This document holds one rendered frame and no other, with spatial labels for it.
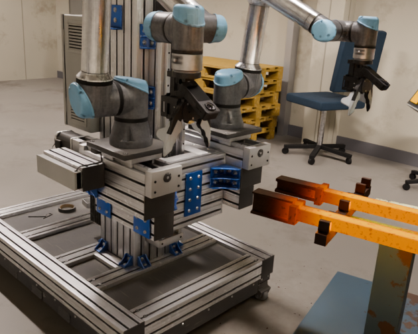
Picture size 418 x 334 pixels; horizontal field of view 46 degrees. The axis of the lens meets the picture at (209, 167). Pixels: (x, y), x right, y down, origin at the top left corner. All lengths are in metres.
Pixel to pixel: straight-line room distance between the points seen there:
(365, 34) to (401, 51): 3.03
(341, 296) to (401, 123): 3.85
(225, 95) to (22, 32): 7.11
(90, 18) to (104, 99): 0.25
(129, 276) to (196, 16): 1.23
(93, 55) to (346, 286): 0.98
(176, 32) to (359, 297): 0.73
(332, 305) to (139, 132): 0.88
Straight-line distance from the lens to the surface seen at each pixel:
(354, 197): 0.99
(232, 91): 2.00
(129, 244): 2.13
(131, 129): 1.68
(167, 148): 1.18
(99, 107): 1.61
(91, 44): 1.58
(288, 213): 0.89
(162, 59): 1.86
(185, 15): 1.17
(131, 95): 1.66
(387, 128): 5.01
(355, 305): 1.17
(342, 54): 4.47
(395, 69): 4.94
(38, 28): 9.02
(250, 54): 2.11
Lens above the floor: 1.28
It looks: 18 degrees down
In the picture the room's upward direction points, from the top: 3 degrees clockwise
